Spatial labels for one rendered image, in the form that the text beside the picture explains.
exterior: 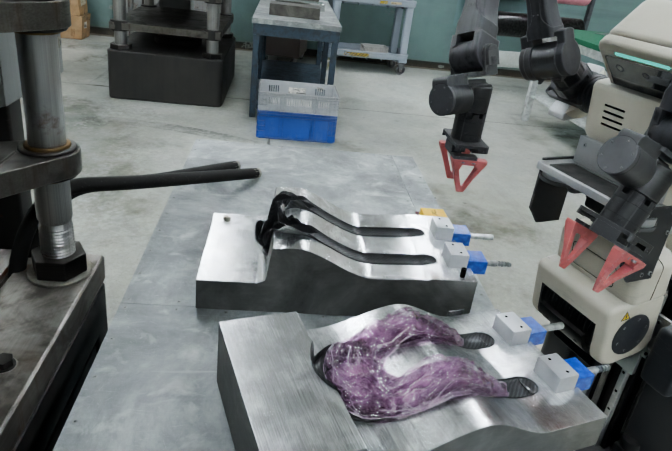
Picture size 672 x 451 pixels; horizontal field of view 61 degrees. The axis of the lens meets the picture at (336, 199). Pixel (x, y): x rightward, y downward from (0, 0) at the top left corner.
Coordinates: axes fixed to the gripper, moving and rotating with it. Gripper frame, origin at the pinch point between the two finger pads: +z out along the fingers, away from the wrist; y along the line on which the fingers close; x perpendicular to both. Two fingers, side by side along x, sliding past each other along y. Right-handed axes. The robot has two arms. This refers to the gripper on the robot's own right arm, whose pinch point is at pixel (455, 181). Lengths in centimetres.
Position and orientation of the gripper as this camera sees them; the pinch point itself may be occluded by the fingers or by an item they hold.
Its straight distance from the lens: 115.7
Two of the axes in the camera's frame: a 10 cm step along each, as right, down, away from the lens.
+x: 9.9, 0.8, 1.2
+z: -1.3, 9.1, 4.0
